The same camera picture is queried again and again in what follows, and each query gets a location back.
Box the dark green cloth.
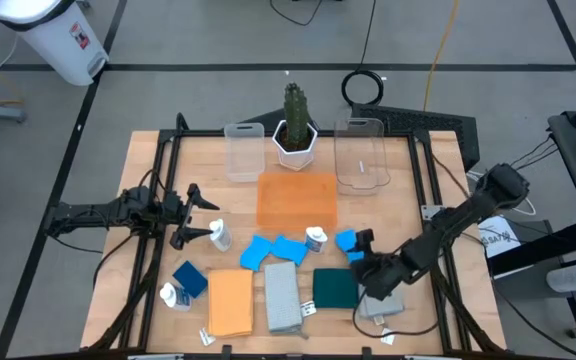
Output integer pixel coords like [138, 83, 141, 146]
[312, 268, 360, 310]

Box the white cleaner bottle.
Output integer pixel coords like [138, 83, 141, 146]
[159, 282, 193, 312]
[209, 218, 233, 253]
[304, 225, 329, 255]

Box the dark blue square sponge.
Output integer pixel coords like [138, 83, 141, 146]
[171, 259, 209, 300]

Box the small clear plastic bin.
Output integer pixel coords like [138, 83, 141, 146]
[223, 122, 267, 184]

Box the green column cactus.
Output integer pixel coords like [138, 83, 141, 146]
[282, 82, 311, 146]

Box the grey knitted cloth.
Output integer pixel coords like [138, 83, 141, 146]
[263, 261, 304, 335]
[357, 292, 405, 326]

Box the orange cloth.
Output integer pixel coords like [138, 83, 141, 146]
[206, 268, 255, 338]

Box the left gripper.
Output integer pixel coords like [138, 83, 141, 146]
[160, 182, 221, 251]

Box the white cable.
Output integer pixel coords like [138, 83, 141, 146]
[467, 169, 538, 217]

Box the white pedal trash can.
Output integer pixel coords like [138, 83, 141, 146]
[0, 0, 111, 87]

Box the black coiled cable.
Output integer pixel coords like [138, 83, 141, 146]
[340, 0, 386, 107]

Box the tall clear plastic bin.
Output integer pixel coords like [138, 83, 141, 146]
[333, 117, 393, 196]

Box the black perforated panel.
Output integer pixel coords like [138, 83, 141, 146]
[350, 102, 482, 174]

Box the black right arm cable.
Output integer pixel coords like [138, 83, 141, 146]
[351, 294, 440, 340]

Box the white printed paper sheet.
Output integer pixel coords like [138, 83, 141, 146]
[477, 214, 522, 259]

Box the grey roll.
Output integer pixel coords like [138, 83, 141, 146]
[546, 263, 576, 294]

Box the thin black cable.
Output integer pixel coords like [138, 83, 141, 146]
[269, 0, 324, 27]

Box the black aluminium table frame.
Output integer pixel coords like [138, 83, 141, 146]
[85, 112, 507, 360]

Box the yellow cable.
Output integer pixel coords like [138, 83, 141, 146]
[422, 0, 462, 112]

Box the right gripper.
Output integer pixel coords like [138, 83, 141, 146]
[351, 228, 412, 301]

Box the orange translucent plastic bin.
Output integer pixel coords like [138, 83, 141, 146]
[256, 172, 339, 232]

